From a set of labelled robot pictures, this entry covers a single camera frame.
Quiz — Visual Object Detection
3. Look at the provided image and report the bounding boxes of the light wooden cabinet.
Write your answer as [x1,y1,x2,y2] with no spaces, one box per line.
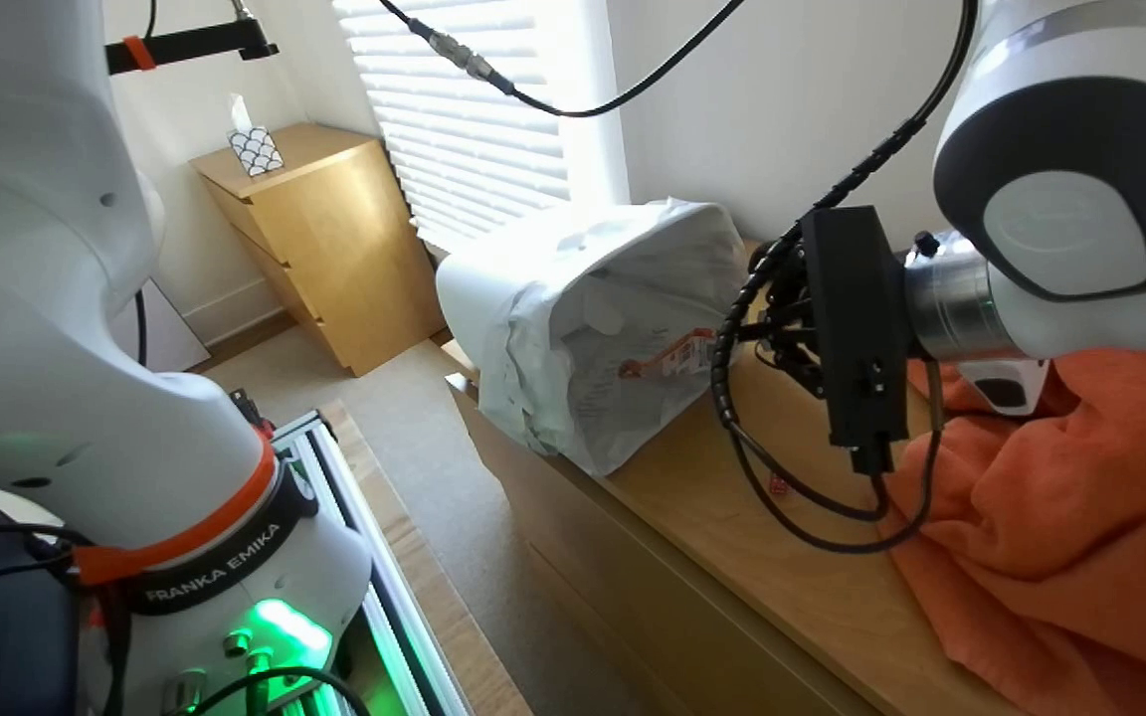
[191,119,453,383]

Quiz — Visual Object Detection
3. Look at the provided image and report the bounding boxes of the patterned tissue box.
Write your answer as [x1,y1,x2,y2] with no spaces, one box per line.
[222,93,291,184]

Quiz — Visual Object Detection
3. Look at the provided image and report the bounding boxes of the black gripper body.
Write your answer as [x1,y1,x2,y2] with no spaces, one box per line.
[730,235,832,400]

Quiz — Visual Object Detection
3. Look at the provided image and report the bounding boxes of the black bar with orange tape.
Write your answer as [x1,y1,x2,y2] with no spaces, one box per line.
[99,13,281,78]

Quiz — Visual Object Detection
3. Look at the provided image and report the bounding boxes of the orange snack wrapper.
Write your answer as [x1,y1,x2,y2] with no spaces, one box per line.
[616,327,721,391]

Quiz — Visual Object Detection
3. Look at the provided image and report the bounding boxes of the white plastic bag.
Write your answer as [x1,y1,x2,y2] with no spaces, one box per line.
[433,193,753,483]

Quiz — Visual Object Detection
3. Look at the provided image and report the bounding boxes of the orange cloth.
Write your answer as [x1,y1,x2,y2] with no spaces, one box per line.
[879,346,1146,716]

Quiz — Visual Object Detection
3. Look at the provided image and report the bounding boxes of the black cable with inline connector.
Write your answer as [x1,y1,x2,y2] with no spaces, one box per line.
[376,0,749,123]

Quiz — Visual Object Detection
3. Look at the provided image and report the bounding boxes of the aluminium frame rail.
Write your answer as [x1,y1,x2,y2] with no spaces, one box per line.
[266,406,472,716]

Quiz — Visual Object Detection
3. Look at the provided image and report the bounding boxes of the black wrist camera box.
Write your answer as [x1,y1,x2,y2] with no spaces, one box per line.
[799,201,919,476]

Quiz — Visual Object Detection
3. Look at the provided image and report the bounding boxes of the black looping wrist cable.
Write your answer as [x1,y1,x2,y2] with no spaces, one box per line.
[708,0,981,557]

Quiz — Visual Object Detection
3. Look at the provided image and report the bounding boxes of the white window blinds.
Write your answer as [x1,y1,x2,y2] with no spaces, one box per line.
[330,0,634,260]

